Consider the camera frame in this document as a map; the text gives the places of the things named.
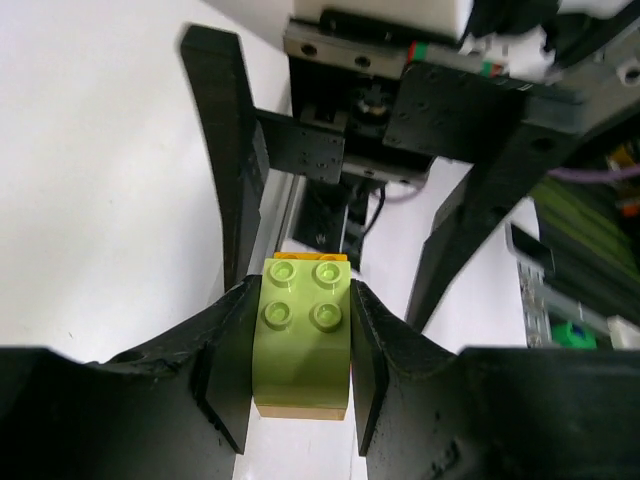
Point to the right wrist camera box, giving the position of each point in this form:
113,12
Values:
448,17

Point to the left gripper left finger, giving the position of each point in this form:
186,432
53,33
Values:
175,407

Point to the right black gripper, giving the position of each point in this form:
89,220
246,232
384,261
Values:
345,73

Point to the yellow green lego stack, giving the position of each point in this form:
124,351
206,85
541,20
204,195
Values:
305,412

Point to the aluminium rail frame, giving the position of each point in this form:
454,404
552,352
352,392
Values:
279,213

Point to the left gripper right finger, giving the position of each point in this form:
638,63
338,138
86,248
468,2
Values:
423,412

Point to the light green arched lego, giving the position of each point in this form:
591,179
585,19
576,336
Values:
300,345

